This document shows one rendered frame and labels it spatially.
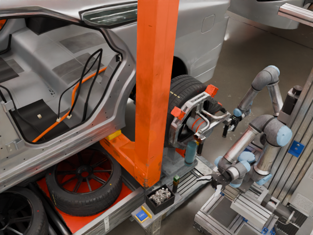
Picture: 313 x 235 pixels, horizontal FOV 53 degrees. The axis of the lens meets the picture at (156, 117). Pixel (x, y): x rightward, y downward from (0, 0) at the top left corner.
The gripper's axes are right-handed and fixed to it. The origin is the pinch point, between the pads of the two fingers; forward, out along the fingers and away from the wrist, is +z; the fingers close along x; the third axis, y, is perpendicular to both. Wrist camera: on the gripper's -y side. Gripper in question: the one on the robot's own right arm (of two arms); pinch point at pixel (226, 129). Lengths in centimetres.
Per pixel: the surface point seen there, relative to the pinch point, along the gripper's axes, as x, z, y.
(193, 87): -32.3, 13.9, 34.6
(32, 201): -74, 151, -33
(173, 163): -35, 22, -59
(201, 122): -15.4, 17.2, 9.0
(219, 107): -10.1, 3.2, 21.0
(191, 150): -11.3, 31.7, -12.4
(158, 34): -18, 78, 110
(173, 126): -26, 42, 13
